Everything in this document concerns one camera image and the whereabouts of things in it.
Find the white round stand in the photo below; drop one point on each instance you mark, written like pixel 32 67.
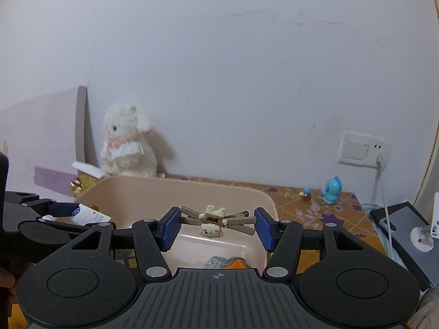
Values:
pixel 423 238

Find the orange item in basket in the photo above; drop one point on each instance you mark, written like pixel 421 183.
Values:
pixel 236 263

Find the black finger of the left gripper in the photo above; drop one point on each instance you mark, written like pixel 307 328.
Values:
pixel 53 208
pixel 53 232

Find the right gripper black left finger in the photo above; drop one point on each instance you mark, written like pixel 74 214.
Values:
pixel 96 279

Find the small mushroom figurine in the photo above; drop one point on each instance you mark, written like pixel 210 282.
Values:
pixel 305 194

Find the green plaid cloth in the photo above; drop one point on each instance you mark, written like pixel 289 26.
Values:
pixel 216 263

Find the gold foil snack bag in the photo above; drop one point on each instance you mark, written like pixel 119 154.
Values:
pixel 87 177

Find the blue bird figurine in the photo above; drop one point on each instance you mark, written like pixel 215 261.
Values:
pixel 332 190

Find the white plush bunny toy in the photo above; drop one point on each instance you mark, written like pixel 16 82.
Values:
pixel 126 150

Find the beige plastic storage basket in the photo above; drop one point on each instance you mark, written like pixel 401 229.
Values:
pixel 130 199

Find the pink and purple headboard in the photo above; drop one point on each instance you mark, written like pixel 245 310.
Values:
pixel 42 137

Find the white wall switch socket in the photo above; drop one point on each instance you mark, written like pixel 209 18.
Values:
pixel 359 149

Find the grey laptop device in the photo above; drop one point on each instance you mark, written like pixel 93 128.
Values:
pixel 399 222

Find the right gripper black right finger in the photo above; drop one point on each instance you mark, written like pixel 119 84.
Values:
pixel 330 278

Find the cream bear hair clip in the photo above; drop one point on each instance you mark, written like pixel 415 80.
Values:
pixel 213 221

